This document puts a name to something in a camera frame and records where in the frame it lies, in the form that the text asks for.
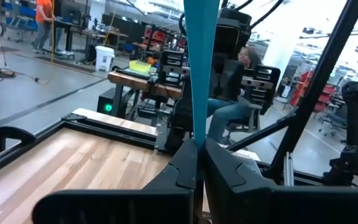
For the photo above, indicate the grey office chair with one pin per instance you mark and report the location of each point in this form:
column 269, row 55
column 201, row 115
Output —
column 253, row 118

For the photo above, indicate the yellow-green box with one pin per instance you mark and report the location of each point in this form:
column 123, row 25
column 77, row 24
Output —
column 140, row 66

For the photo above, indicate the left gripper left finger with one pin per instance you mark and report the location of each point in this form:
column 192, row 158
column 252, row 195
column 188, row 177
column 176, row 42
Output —
column 179, row 177

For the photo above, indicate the red tool cart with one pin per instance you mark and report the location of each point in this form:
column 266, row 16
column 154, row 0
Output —
column 325, row 96

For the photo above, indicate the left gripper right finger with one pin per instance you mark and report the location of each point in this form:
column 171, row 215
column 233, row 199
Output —
column 225, row 180

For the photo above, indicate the silver metal bracket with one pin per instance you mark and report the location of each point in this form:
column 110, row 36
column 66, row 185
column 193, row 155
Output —
column 288, row 169

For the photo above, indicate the white trash bin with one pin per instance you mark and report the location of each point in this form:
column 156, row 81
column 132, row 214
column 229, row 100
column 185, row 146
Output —
column 104, row 60

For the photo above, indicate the wooden desk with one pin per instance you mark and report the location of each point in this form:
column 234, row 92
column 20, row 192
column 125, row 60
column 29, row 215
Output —
column 135, row 81

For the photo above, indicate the blue chair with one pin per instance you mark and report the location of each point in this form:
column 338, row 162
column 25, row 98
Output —
column 26, row 14

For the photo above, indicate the black aluminium frame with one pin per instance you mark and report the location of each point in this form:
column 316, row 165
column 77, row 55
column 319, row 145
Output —
column 110, row 134

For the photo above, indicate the black articulated mount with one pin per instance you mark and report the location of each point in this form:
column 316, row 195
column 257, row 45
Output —
column 356, row 124

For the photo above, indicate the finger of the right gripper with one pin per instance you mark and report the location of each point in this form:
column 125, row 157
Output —
column 259, row 87
column 172, row 67

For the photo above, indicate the black computer with green light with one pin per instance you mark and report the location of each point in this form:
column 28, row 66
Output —
column 106, row 101

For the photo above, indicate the person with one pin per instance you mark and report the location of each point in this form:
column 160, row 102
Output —
column 225, row 115
column 43, row 15

